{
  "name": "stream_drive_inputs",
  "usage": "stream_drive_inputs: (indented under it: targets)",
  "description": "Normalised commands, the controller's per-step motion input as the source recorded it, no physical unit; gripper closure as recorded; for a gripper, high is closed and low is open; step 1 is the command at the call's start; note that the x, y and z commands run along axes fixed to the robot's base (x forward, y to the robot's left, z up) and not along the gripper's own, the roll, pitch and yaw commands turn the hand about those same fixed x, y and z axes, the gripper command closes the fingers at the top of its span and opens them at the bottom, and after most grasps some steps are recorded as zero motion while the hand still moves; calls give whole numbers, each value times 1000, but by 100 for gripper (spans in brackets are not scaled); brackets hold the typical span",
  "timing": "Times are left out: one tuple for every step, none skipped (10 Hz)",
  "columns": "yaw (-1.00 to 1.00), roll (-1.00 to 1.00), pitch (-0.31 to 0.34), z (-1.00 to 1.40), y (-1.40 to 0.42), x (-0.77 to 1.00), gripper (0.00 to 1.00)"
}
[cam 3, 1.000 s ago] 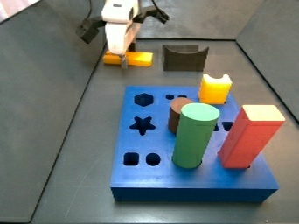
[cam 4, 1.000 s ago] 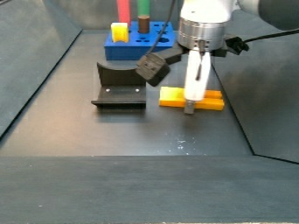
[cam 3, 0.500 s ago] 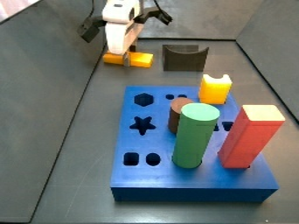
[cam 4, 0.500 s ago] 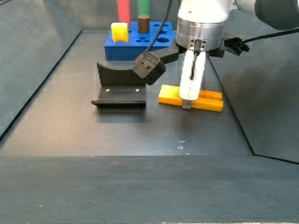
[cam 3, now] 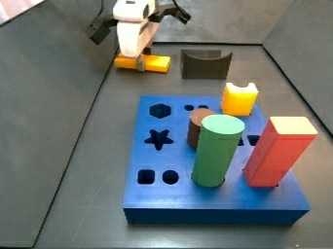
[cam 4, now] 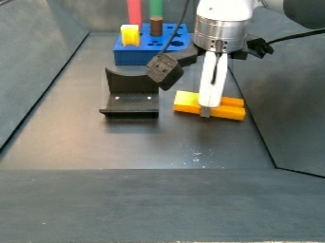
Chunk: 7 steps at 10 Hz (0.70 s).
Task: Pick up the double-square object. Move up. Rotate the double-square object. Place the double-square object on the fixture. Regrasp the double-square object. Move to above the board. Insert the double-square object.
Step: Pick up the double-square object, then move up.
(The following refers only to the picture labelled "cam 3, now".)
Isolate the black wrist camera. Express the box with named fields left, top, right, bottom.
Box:
left=86, top=15, right=119, bottom=45

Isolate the yellow notched block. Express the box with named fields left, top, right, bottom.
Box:
left=221, top=83, right=260, bottom=116

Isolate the blue shape sorter board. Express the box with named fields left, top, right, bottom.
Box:
left=122, top=95, right=310, bottom=225

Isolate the green cylinder peg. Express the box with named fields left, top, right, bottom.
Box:
left=191, top=114, right=245, bottom=188

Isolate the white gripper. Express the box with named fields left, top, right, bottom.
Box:
left=114, top=0, right=159, bottom=72

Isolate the black curved stand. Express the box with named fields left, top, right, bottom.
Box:
left=181, top=50, right=233, bottom=80

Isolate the brown cylinder peg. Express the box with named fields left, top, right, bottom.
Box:
left=187, top=108, right=214, bottom=149

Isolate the red rectangular peg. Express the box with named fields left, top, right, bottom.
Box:
left=244, top=117, right=317, bottom=187

